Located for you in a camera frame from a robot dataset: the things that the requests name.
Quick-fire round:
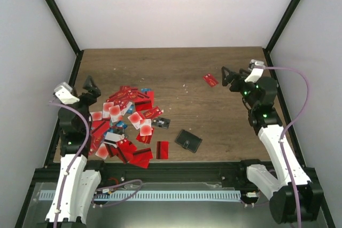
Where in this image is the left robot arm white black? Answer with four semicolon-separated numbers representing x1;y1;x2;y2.
36;76;109;227

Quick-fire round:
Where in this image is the black aluminium frame rail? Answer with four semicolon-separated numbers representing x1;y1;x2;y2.
33;160;317;186

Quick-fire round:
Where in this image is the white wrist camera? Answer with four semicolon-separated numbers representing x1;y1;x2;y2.
54;82;80;105
244;59;265;83

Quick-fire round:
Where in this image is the white red circle card upper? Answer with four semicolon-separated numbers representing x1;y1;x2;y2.
109;105;123;122

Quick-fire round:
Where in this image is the light blue slotted cable duct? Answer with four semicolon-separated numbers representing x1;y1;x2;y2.
38;190;241;203

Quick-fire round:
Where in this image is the red card black stripe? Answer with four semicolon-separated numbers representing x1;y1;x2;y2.
156;141;169;160

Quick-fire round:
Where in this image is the red VIP card centre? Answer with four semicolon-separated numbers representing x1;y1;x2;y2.
142;106;164;119

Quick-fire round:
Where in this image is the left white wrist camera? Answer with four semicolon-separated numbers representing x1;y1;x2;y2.
54;82;80;105

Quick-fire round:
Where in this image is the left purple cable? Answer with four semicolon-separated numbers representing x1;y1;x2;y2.
48;101;144;228

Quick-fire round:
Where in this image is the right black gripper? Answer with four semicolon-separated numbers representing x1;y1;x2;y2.
221;67;258;109

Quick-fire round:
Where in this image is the red VIP card top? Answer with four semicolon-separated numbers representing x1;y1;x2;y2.
106;89;134;103

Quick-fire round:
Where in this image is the blue card top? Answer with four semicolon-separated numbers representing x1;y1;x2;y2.
141;88;152;93

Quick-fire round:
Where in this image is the black VIP card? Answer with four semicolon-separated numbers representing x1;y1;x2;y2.
152;117;170;129

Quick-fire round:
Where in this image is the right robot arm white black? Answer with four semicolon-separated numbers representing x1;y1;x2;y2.
221;65;323;227

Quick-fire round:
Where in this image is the lone red VIP card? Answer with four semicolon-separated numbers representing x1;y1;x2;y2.
203;73;219;88

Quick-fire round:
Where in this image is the white red circle card left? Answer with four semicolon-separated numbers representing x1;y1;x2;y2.
89;111;103;121

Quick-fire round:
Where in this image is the black leather card holder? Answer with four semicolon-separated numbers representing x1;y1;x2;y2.
175;129;202;153

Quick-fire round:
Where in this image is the red VIP card low left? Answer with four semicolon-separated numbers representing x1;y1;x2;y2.
90;135;104;153

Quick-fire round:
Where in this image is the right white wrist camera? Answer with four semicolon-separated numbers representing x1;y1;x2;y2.
244;59;265;83

